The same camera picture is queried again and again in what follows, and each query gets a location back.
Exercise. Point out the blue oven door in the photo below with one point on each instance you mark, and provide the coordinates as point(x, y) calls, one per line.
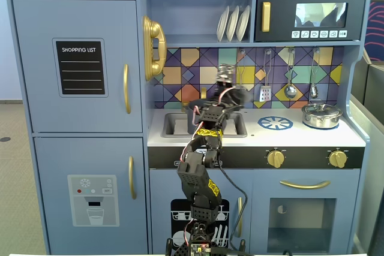
point(261, 223)

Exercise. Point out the gray sink basin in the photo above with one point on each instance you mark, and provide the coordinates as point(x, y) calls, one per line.
point(171, 124)

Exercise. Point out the steel whisk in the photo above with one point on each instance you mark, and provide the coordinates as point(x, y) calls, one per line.
point(313, 91)

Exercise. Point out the white plate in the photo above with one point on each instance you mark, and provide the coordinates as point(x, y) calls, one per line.
point(232, 25)
point(222, 25)
point(243, 23)

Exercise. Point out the blue toy kitchen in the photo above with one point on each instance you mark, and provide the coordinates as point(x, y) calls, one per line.
point(195, 13)

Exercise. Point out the steel pot with lid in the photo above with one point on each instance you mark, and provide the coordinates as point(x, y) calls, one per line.
point(321, 119)

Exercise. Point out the gray cooking pot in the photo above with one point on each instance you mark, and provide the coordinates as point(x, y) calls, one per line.
point(190, 118)

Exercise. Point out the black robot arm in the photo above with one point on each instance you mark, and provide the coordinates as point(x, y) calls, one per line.
point(198, 184)

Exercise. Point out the green controller board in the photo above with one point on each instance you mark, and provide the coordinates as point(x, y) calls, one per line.
point(200, 250)

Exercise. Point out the gold toy telephone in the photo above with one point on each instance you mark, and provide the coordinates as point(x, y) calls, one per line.
point(156, 28)

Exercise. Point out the steel ladle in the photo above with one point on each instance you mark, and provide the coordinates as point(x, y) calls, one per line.
point(290, 91)

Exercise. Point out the gray round pot lid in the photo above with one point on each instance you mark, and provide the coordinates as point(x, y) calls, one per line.
point(243, 95)

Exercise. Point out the steel slotted spatula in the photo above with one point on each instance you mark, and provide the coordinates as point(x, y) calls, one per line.
point(265, 94)

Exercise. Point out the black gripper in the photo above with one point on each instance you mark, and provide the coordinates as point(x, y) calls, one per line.
point(225, 92)

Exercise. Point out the steel skimmer spoon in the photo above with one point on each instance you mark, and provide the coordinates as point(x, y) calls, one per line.
point(239, 71)

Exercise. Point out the blue ice dispenser fridge door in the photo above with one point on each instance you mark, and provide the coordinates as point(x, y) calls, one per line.
point(54, 163)

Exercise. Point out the blue shopping list fridge door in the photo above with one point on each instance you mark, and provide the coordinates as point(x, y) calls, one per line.
point(36, 103)

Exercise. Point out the black table clamp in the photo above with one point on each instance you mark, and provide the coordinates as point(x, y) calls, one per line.
point(242, 245)
point(169, 247)

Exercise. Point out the gold stove knob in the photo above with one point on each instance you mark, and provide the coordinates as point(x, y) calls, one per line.
point(338, 159)
point(276, 159)

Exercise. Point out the black microwave door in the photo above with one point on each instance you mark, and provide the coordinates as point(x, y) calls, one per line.
point(282, 4)

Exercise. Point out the gold toy faucet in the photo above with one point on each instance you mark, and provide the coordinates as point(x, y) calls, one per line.
point(204, 92)

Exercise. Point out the black round floor outlet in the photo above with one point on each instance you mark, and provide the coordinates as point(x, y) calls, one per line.
point(4, 139)

